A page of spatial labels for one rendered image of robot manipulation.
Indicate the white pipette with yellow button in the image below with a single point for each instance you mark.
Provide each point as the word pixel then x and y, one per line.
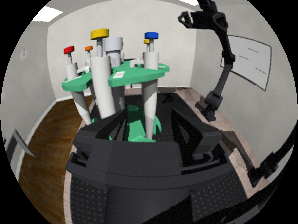
pixel 101 71

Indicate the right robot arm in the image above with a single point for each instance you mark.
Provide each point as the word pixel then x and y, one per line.
pixel 214 97

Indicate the white pipette with blue button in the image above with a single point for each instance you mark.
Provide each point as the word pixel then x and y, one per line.
pixel 150 87

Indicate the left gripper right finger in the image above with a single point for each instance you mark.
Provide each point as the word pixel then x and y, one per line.
pixel 203 138

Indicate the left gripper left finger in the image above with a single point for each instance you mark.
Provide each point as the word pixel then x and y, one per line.
pixel 101 129

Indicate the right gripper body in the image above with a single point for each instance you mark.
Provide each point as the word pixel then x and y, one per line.
pixel 203 23

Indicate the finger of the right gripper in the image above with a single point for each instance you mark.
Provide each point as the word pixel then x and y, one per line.
pixel 222 20
pixel 185 15

